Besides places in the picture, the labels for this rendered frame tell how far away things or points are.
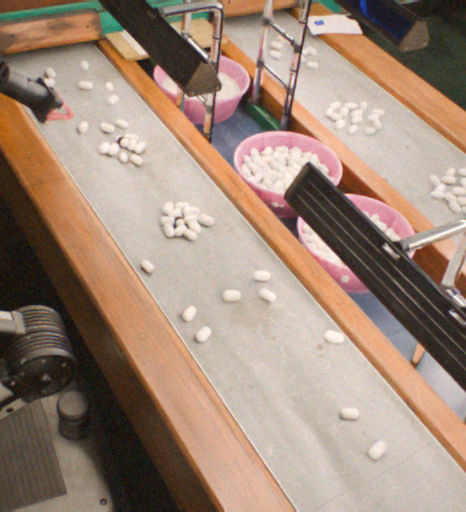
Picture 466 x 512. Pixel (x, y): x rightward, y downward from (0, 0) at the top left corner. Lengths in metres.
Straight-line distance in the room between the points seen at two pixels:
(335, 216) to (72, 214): 0.67
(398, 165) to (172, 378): 0.93
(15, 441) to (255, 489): 0.59
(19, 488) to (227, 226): 0.70
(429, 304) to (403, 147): 1.02
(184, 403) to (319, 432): 0.24
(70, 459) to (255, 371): 0.44
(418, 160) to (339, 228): 0.86
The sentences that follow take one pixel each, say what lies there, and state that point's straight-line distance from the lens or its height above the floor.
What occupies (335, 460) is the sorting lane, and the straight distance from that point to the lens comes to 1.39.
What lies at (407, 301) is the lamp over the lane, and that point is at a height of 1.08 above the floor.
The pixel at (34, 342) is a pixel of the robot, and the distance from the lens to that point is 1.43.
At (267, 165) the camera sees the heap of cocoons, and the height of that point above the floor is 0.74.
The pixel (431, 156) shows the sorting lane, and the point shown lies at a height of 0.74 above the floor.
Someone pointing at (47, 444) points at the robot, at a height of 0.48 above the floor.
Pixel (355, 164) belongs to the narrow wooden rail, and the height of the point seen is 0.76.
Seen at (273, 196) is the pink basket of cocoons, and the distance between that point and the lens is 1.84.
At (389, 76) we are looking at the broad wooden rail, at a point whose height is 0.76.
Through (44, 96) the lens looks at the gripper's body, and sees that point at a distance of 1.79.
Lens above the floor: 1.87
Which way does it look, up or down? 42 degrees down
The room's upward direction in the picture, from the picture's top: 8 degrees clockwise
